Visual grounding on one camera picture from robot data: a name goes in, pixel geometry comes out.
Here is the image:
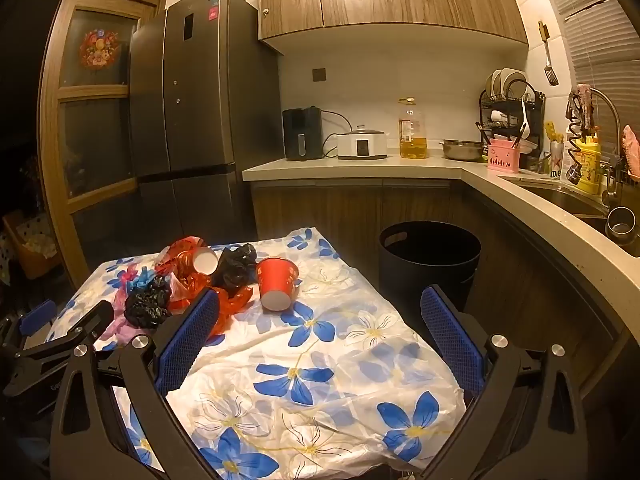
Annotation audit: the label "small black plastic bag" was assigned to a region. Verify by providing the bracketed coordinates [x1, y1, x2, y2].
[124, 275, 171, 330]

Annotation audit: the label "pink plastic glove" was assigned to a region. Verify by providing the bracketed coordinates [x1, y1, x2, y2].
[100, 264, 138, 347]

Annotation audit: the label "red plastic bag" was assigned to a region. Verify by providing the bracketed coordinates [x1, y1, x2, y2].
[154, 236, 253, 342]

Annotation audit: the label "red paper cup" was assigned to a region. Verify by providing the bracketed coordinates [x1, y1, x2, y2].
[256, 258, 299, 312]

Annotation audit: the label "black trash bin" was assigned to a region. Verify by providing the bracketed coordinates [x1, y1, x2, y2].
[378, 220, 482, 336]

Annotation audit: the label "steel kitchen faucet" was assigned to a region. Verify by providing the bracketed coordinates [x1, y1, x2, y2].
[565, 84, 625, 209]

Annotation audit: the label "floral blue white tablecloth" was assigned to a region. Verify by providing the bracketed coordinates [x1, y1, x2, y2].
[45, 226, 468, 480]

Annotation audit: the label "orange basket on floor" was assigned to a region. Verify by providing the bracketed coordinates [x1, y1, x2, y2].
[2, 212, 61, 280]

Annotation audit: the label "steel sink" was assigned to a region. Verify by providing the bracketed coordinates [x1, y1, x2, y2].
[504, 177, 639, 258]

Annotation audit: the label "pink utensil basket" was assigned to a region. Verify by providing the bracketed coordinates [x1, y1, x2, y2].
[488, 139, 520, 174]

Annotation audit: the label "steel mixing bowl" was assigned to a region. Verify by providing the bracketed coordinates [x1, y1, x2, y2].
[440, 140, 484, 162]

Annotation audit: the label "steel cup in sink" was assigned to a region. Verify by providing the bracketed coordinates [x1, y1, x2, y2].
[605, 206, 637, 245]

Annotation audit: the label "white rice cooker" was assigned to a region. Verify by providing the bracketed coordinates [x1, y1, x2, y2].
[337, 129, 387, 160]

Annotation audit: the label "white ladle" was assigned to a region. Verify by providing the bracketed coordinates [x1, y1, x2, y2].
[518, 99, 530, 140]

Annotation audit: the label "cooking oil bottle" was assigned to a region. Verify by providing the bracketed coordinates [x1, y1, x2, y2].
[398, 96, 427, 159]

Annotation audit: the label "yellow detergent bottle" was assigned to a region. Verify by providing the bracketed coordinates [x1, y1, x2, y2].
[576, 136, 602, 195]

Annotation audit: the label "black dish rack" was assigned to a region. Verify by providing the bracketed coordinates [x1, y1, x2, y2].
[477, 79, 546, 156]

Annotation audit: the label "dark grey refrigerator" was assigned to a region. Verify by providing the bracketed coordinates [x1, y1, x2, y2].
[129, 0, 283, 245]

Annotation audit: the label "black air fryer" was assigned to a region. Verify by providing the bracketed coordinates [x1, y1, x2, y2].
[282, 106, 323, 160]

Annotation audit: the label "hanging spatula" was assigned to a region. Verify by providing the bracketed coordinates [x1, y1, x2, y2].
[538, 21, 559, 87]

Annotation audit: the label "wooden glass door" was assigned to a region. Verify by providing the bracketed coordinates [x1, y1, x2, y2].
[38, 0, 164, 286]

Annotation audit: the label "window blinds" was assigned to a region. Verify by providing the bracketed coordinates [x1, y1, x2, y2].
[553, 0, 639, 131]

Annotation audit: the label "dark wall socket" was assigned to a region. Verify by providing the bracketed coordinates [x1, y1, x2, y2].
[311, 67, 326, 82]

